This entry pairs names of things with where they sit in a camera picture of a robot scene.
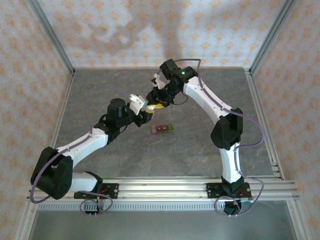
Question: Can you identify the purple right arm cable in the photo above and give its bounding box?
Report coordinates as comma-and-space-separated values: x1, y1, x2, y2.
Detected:
174, 58, 266, 218

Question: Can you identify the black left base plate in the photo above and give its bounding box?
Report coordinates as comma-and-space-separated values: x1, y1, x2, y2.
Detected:
74, 183, 120, 200

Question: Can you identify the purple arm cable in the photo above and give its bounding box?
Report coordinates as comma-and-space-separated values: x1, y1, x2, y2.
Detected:
29, 84, 131, 218
174, 58, 266, 218

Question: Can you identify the thin black right gripper cable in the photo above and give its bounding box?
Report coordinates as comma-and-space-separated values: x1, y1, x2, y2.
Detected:
173, 91, 189, 106

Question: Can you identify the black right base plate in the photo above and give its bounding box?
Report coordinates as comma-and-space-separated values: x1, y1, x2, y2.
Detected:
206, 182, 252, 200

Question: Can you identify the aluminium frame leg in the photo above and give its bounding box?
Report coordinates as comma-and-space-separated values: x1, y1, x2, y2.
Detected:
14, 199, 39, 240
285, 199, 308, 240

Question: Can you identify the aluminium table side rail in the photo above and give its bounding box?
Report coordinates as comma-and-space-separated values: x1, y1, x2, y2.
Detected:
39, 71, 77, 181
244, 68, 286, 181

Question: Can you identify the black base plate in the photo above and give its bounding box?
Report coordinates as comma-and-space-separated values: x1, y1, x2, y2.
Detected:
74, 183, 120, 200
206, 182, 252, 200

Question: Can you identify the aluminium frame post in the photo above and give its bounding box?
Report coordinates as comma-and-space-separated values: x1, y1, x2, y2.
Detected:
26, 0, 77, 76
248, 0, 298, 76

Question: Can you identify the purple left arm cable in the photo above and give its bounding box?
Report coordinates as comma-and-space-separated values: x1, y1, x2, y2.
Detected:
29, 84, 131, 218

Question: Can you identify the aluminium cross rail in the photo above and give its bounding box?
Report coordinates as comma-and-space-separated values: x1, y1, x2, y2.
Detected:
26, 176, 300, 202

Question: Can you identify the slotted grey cable duct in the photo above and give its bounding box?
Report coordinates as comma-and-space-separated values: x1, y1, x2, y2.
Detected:
36, 201, 288, 212

